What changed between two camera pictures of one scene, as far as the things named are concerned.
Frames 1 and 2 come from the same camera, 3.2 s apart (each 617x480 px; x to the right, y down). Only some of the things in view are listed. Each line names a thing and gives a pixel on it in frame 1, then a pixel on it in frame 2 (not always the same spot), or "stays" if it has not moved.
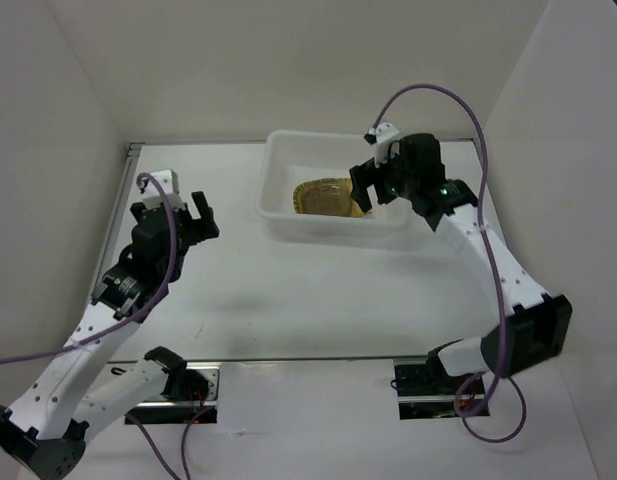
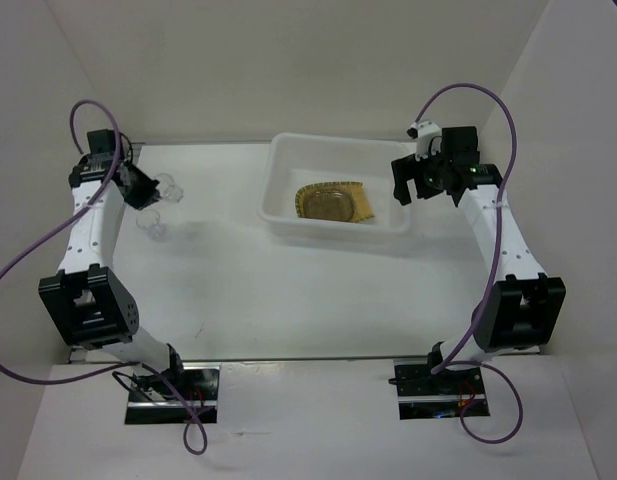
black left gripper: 203,228 -> 148,193
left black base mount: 190,396 stays
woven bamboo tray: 327,197 stays
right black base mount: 426,389 stays
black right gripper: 363,176 -> 407,168
